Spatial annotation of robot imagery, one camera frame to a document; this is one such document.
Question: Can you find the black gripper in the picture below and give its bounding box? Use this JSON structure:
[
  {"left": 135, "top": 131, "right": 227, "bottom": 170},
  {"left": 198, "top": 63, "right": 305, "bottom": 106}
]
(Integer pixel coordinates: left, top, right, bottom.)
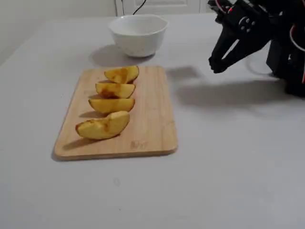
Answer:
[{"left": 208, "top": 6, "right": 272, "bottom": 73}]

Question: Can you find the apple slice with curved skin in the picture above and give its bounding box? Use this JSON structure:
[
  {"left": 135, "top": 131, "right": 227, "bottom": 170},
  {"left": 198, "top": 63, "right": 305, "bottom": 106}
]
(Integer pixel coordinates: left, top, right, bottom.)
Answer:
[{"left": 104, "top": 65, "right": 140, "bottom": 84}]

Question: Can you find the wooden cutting board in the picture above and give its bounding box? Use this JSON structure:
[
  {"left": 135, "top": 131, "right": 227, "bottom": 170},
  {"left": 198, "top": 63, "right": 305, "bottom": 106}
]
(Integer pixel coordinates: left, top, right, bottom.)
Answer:
[{"left": 53, "top": 65, "right": 178, "bottom": 161}]

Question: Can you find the apple slice with brown core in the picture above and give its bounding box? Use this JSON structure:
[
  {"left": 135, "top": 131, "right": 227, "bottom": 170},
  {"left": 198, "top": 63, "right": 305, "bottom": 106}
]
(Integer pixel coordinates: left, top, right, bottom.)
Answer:
[{"left": 95, "top": 82, "right": 136, "bottom": 99}]

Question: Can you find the flat pale apple slice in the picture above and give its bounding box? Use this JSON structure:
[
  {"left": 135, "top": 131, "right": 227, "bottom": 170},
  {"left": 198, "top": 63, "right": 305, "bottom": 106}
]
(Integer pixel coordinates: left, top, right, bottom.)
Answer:
[{"left": 88, "top": 97, "right": 136, "bottom": 114}]

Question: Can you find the large notched apple slice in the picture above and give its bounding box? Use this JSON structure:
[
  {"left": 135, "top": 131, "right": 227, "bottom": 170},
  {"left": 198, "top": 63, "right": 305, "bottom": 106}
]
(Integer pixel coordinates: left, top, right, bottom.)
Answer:
[{"left": 75, "top": 110, "right": 131, "bottom": 140}]

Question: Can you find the white patterned plate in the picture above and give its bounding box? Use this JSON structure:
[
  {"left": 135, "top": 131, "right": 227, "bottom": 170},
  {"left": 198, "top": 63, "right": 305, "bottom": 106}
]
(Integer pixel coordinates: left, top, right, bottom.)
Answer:
[{"left": 107, "top": 14, "right": 169, "bottom": 58}]

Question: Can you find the red white servo cable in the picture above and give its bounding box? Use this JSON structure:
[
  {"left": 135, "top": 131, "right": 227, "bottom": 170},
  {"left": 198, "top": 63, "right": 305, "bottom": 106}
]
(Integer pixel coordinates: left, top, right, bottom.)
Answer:
[{"left": 289, "top": 22, "right": 305, "bottom": 84}]

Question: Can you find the thin black hanging cable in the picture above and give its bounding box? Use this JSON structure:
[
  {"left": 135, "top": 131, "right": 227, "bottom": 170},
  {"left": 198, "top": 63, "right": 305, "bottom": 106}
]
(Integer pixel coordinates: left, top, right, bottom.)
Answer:
[{"left": 132, "top": 0, "right": 147, "bottom": 15}]

